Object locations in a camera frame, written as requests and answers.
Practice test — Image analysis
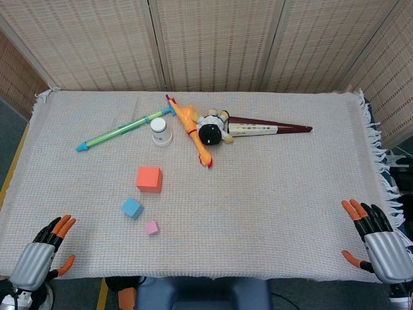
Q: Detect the left grey orange-fingered robot hand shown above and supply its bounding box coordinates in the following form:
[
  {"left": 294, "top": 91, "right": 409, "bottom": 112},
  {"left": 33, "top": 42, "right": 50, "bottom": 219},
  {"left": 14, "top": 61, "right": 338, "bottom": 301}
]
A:
[{"left": 8, "top": 214, "right": 77, "bottom": 293}]

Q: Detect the right grey orange-fingered robot hand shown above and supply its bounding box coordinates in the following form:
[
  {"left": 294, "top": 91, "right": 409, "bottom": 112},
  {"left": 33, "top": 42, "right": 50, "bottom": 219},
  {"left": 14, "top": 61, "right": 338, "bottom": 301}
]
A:
[{"left": 341, "top": 198, "right": 413, "bottom": 285}]

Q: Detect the blue foam cube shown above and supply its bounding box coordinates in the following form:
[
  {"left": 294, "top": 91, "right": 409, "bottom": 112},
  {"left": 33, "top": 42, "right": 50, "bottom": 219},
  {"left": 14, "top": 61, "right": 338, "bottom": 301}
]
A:
[{"left": 121, "top": 197, "right": 145, "bottom": 220}]

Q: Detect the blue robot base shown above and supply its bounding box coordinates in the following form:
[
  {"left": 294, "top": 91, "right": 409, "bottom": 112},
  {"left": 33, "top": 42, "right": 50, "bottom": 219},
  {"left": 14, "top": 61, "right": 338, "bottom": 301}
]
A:
[{"left": 135, "top": 276, "right": 272, "bottom": 310}]

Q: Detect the orange foam cube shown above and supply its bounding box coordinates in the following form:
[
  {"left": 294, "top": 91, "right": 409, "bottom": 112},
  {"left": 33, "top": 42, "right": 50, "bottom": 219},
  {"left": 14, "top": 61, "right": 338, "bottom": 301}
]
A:
[{"left": 136, "top": 166, "right": 163, "bottom": 194}]

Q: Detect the white stand base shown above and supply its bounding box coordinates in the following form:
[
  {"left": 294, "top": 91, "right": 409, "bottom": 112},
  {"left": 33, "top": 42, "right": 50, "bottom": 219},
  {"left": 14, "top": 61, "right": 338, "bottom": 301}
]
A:
[{"left": 386, "top": 154, "right": 411, "bottom": 169}]

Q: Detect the orange robot torso part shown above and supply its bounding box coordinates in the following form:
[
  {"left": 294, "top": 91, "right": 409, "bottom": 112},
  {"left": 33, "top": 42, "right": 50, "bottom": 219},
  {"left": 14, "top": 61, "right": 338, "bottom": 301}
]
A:
[{"left": 117, "top": 287, "right": 136, "bottom": 310}]

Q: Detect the beige woven tablecloth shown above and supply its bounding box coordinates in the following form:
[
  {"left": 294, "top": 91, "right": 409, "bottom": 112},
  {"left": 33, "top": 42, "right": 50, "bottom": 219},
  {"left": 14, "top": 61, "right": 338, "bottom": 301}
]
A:
[{"left": 0, "top": 88, "right": 407, "bottom": 284}]

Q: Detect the woven folding screen panel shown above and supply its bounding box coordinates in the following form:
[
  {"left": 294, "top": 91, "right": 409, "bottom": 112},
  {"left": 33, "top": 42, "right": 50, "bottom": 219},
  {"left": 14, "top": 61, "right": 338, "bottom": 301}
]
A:
[
  {"left": 0, "top": 28, "right": 49, "bottom": 120},
  {"left": 263, "top": 0, "right": 403, "bottom": 94},
  {"left": 0, "top": 0, "right": 162, "bottom": 92},
  {"left": 347, "top": 0, "right": 413, "bottom": 149},
  {"left": 148, "top": 0, "right": 287, "bottom": 93}
]

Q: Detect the white paper cup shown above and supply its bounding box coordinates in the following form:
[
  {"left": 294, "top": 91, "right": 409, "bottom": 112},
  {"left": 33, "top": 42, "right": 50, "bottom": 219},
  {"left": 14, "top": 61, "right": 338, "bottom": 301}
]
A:
[{"left": 150, "top": 117, "right": 173, "bottom": 148}]

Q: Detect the black-haired plush doll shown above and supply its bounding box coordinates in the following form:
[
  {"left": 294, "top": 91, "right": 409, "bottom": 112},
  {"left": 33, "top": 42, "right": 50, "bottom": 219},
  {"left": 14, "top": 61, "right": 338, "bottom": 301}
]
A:
[{"left": 196, "top": 108, "right": 234, "bottom": 146}]

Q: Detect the orange rubber chicken toy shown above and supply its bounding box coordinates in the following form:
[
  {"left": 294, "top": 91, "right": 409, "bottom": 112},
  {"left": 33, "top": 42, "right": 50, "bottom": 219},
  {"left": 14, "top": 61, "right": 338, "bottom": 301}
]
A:
[{"left": 165, "top": 94, "right": 215, "bottom": 170}]

